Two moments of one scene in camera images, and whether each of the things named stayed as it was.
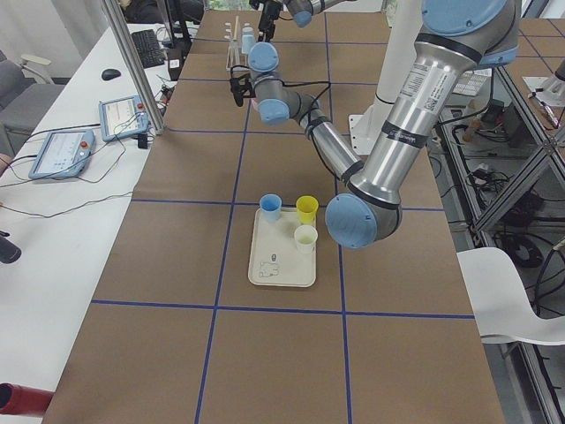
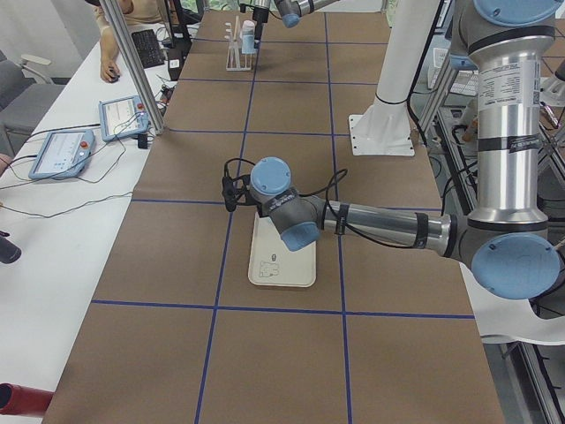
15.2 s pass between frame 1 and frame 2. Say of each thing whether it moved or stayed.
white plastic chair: stayed
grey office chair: stayed
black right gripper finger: moved
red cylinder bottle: stayed
